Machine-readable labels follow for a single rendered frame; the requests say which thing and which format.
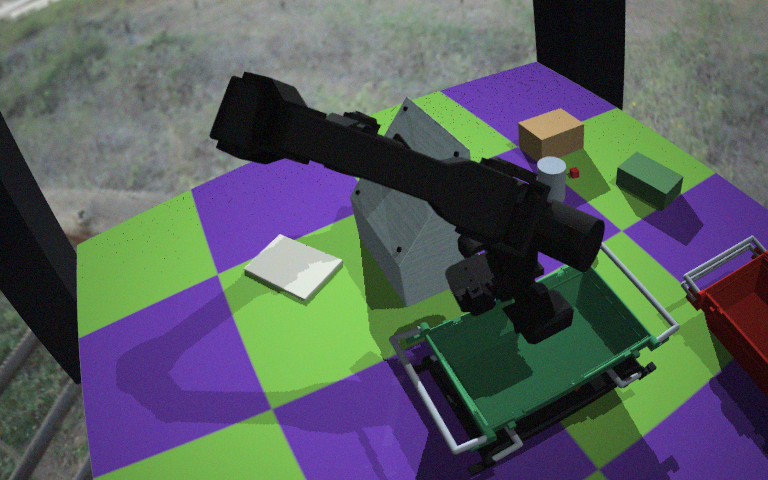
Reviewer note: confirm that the white flat panel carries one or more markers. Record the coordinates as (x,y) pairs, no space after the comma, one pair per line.
(293,267)

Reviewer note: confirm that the tan box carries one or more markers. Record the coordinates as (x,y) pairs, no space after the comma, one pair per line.
(555,134)

